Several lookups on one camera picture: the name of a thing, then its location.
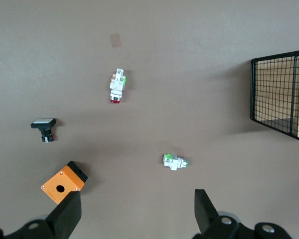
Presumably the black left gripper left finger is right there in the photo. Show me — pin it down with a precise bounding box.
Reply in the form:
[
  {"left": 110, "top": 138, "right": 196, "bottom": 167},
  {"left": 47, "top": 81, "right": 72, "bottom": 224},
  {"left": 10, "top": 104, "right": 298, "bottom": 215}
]
[{"left": 0, "top": 191, "right": 82, "bottom": 239}]

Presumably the white push button red cap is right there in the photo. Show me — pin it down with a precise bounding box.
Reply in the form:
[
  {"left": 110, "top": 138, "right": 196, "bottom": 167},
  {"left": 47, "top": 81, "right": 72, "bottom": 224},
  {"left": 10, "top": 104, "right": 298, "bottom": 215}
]
[{"left": 109, "top": 68, "right": 128, "bottom": 104}]

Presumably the black square button white cap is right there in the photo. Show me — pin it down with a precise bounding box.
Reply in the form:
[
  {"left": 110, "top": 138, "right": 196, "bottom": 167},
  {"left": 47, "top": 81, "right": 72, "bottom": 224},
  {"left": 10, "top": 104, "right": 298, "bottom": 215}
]
[{"left": 30, "top": 118, "right": 57, "bottom": 143}]

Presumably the black wire rack wooden shelf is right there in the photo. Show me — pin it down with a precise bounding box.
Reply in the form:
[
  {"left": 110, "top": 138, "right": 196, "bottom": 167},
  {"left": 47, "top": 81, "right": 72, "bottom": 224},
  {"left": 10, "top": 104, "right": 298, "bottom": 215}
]
[{"left": 250, "top": 48, "right": 299, "bottom": 145}]

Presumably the white push button green cap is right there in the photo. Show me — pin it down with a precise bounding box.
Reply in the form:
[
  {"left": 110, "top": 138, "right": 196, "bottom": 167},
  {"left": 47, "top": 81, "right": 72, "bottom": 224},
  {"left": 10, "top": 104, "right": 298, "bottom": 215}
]
[{"left": 162, "top": 153, "right": 189, "bottom": 172}]

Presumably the brown tape patch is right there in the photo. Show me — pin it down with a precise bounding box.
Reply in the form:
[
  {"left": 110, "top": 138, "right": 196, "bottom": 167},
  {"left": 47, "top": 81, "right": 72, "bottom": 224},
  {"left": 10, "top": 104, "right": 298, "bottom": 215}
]
[{"left": 109, "top": 33, "right": 122, "bottom": 47}]

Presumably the orange button enclosure box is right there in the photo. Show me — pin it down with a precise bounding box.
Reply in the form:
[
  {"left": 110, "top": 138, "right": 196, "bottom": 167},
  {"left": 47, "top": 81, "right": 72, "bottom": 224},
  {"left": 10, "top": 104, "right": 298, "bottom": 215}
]
[{"left": 40, "top": 160, "right": 89, "bottom": 205}]

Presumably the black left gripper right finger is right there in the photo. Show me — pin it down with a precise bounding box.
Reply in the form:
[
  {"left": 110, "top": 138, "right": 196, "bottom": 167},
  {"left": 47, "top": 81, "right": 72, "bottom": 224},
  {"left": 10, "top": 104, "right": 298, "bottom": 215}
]
[{"left": 192, "top": 189, "right": 294, "bottom": 239}]

